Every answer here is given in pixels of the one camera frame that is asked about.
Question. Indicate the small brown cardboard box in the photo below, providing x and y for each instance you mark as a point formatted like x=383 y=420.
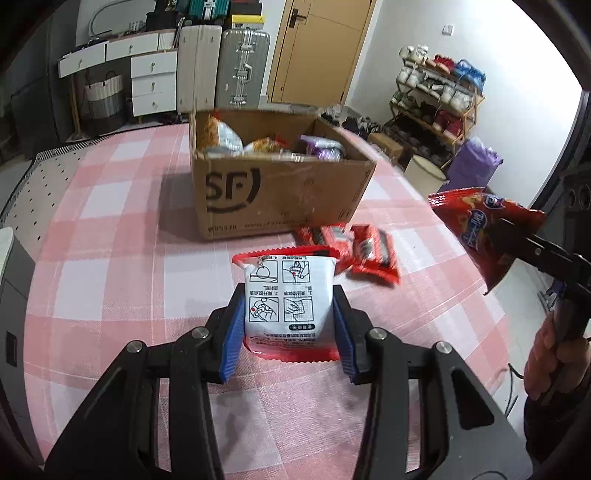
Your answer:
x=385 y=145

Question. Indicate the pile of assorted sneakers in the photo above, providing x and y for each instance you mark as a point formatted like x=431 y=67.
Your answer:
x=355 y=124

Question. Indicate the grey white laundry basket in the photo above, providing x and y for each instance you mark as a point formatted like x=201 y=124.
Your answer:
x=106 y=101

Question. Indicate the red orange snack packet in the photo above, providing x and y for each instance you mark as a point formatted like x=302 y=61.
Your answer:
x=265 y=145

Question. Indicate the wooden shoe rack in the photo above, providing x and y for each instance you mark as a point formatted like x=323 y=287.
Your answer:
x=472 y=115

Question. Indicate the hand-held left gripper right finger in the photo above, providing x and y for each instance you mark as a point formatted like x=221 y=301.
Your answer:
x=344 y=341

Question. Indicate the white snack packet red edges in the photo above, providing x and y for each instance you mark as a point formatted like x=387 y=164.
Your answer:
x=288 y=304

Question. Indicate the grey oval frame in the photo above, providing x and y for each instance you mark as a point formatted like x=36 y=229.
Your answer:
x=93 y=18

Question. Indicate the purple silver snack packet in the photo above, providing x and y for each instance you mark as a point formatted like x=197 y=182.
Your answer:
x=323 y=147

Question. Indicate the red chip bag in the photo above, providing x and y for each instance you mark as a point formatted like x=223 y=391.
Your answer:
x=471 y=217

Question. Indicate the plain black shoe box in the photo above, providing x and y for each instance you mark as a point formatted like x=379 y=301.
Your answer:
x=244 y=7

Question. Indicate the teal suitcase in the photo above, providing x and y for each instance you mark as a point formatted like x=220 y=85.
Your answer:
x=203 y=9

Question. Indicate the purple plastic bag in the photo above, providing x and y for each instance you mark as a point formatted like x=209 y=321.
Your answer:
x=473 y=161

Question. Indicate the white drawer desk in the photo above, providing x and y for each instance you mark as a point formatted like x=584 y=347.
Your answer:
x=152 y=74

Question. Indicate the rows of shelved shoes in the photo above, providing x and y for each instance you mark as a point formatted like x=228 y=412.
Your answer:
x=443 y=92

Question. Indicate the person's right forearm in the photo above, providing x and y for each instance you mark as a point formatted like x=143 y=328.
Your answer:
x=554 y=429

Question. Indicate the red snack packet dark window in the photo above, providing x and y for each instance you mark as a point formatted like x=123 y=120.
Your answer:
x=344 y=265
x=376 y=256
x=323 y=236

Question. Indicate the white round trash bin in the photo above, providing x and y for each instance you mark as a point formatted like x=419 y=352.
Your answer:
x=425 y=175

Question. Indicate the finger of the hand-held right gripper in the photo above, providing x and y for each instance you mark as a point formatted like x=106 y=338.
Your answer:
x=540 y=249

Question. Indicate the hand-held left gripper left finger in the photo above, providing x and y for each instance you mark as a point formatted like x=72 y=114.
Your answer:
x=231 y=341

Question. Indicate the silver suitcase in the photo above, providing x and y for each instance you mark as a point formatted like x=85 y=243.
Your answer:
x=242 y=69

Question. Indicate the beige suitcase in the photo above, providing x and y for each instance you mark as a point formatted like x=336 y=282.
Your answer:
x=198 y=69

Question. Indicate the orange silver snack packet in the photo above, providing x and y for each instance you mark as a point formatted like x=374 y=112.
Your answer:
x=217 y=131

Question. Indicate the pink checked tablecloth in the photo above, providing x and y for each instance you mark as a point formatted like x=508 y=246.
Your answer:
x=115 y=207

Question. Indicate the grey furniture panel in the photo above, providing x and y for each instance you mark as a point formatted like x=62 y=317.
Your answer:
x=14 y=300

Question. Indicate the grey fridge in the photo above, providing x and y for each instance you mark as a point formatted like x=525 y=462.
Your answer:
x=41 y=110

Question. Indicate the wooden door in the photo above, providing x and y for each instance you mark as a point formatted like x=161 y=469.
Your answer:
x=318 y=50

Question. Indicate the person's right hand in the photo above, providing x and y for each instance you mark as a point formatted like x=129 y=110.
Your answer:
x=542 y=360

